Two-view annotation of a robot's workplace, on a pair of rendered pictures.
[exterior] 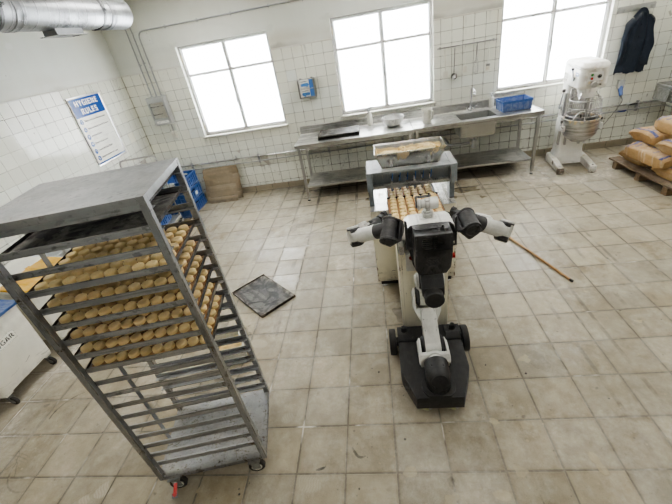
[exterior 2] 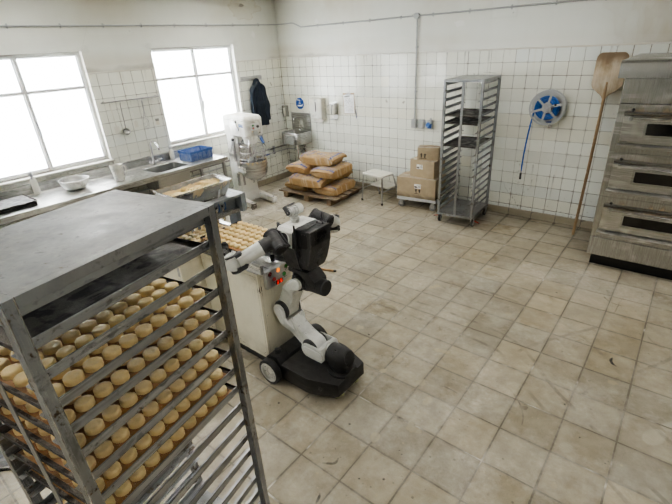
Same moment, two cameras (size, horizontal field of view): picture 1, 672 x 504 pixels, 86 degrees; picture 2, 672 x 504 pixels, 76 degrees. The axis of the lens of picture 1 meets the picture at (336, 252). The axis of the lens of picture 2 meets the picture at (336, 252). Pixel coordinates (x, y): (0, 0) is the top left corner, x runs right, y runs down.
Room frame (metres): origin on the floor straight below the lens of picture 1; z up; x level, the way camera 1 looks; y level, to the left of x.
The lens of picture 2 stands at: (0.24, 1.56, 2.26)
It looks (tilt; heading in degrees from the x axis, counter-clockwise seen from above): 26 degrees down; 301
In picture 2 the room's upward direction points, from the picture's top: 3 degrees counter-clockwise
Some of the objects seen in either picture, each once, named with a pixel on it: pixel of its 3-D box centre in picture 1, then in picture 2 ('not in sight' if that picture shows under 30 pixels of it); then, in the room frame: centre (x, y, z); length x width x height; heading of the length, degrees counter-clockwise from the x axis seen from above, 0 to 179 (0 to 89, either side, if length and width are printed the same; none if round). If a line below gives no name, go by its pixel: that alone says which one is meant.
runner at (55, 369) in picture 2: (90, 261); (140, 312); (1.27, 0.95, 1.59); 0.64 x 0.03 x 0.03; 92
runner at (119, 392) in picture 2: (112, 296); (155, 361); (1.27, 0.95, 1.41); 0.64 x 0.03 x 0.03; 92
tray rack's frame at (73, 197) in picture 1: (171, 344); (149, 448); (1.47, 0.96, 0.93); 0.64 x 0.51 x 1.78; 92
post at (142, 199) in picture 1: (218, 359); (245, 402); (1.25, 0.64, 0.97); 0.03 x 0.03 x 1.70; 2
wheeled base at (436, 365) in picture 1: (432, 356); (317, 354); (1.69, -0.53, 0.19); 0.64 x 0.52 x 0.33; 170
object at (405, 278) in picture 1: (419, 268); (250, 297); (2.38, -0.65, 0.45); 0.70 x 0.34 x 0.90; 170
